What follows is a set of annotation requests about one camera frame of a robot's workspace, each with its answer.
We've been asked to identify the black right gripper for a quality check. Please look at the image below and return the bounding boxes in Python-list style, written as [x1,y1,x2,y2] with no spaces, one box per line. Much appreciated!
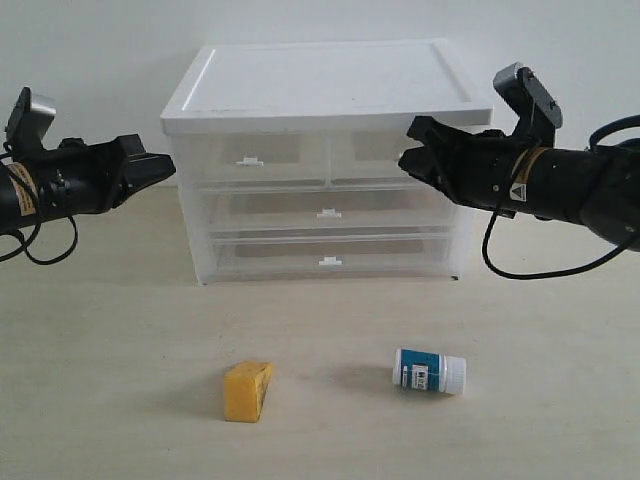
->
[398,115,530,211]

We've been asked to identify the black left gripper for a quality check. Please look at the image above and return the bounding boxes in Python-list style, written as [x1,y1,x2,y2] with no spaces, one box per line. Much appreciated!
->
[29,134,176,220]

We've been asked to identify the white bottle blue label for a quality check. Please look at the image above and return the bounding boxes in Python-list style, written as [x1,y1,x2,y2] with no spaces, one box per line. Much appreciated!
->
[392,348,467,396]

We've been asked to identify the yellow cheese wedge block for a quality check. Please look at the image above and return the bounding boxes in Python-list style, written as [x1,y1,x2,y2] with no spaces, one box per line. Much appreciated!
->
[223,361,273,423]

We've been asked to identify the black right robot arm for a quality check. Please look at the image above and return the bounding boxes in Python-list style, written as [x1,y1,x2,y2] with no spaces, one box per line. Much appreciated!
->
[398,116,639,251]

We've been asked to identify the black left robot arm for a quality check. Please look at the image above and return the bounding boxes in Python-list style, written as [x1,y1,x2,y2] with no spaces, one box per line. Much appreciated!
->
[1,134,176,233]

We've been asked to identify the clear middle wide drawer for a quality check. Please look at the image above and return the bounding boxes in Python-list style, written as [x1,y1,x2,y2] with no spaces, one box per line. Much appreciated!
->
[199,188,460,233]

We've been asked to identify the clear wide drawer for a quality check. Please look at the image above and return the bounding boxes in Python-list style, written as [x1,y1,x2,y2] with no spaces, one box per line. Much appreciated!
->
[211,234,460,277]
[199,188,460,233]

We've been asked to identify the clear bottom wide drawer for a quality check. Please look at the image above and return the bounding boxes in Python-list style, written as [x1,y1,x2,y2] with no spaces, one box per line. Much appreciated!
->
[211,234,460,277]

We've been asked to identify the white plastic drawer cabinet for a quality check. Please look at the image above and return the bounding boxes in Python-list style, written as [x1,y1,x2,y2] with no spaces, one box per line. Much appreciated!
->
[161,39,493,285]

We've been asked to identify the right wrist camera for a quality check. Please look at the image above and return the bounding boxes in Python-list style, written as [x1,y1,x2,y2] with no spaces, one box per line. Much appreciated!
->
[493,62,563,148]

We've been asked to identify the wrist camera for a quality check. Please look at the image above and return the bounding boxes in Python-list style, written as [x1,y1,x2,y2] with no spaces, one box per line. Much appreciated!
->
[493,62,563,148]
[6,86,56,154]

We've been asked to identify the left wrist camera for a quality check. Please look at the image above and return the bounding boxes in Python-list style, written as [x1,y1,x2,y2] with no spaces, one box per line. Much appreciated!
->
[6,86,56,154]

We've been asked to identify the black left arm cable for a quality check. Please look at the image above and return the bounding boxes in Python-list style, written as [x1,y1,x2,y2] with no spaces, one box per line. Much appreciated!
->
[0,144,80,265]

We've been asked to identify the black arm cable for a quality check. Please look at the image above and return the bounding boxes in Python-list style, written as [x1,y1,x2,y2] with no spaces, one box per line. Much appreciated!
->
[480,113,640,281]
[0,144,80,265]

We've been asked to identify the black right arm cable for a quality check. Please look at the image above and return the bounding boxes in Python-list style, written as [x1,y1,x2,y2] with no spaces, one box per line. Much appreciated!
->
[480,113,640,281]

